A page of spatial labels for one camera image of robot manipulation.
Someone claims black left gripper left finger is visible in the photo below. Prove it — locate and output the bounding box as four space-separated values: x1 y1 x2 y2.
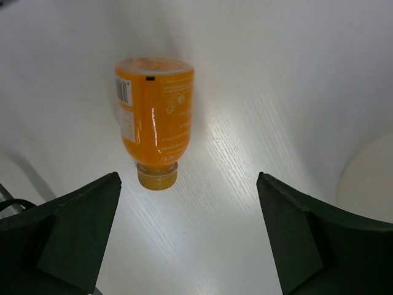
1 172 122 294

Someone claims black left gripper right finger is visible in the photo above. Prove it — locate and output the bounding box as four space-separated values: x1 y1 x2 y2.
257 173 392 294

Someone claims white cylindrical bin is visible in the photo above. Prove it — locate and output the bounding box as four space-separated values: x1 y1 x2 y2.
336 133 392 223

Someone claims orange juice bottle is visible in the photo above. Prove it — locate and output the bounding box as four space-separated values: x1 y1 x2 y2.
115 57 194 191

